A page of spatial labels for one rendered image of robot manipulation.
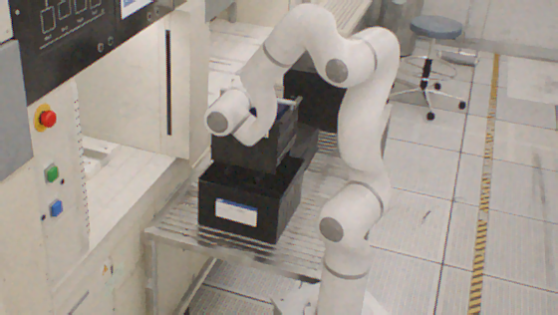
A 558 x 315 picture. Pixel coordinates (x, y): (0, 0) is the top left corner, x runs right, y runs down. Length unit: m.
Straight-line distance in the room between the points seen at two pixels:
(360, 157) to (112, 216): 0.83
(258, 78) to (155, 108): 0.71
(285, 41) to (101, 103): 1.00
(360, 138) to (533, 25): 4.74
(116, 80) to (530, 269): 2.24
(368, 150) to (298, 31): 0.31
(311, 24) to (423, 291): 1.97
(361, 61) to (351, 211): 0.37
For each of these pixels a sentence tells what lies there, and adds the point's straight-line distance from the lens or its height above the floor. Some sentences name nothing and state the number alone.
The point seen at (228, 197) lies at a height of 0.90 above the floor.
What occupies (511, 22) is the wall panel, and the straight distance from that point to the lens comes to 6.16.
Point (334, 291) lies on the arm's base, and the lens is 1.74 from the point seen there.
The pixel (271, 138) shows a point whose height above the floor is 1.12.
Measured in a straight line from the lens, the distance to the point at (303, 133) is 2.52.
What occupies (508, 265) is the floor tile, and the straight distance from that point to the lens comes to 3.53.
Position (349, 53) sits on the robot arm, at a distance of 1.38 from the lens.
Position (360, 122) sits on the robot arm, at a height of 1.38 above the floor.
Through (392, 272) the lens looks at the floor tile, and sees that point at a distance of 3.28.
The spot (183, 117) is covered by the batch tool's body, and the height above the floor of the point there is 1.03.
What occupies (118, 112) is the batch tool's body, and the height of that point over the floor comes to 1.00.
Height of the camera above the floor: 2.04
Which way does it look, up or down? 31 degrees down
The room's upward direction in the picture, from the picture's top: 2 degrees clockwise
